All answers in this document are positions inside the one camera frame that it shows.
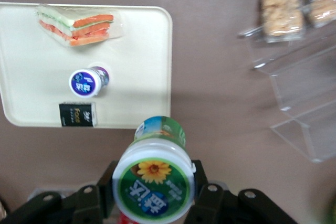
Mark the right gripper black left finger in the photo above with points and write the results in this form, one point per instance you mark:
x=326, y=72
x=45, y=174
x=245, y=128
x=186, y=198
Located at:
x=86, y=203

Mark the clear acrylic stepped display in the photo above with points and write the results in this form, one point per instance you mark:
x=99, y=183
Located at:
x=302, y=90

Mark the black tissue pack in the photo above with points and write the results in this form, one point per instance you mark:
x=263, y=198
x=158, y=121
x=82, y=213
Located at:
x=76, y=115

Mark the wrapped triangle sandwich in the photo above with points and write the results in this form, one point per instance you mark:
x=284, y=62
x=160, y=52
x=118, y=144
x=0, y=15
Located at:
x=89, y=28

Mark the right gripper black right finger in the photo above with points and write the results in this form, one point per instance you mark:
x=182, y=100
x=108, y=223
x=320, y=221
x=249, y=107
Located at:
x=223, y=208

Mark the clear granola bar pack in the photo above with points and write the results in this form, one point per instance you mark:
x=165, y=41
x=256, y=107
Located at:
x=321, y=9
x=282, y=11

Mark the purple gum bottle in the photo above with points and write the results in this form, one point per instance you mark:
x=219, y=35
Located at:
x=85, y=82

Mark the beige serving tray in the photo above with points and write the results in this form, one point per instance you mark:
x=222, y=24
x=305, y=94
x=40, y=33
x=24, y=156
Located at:
x=136, y=64

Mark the green gum bottle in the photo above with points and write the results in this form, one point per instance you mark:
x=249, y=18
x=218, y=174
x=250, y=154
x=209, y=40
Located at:
x=152, y=182

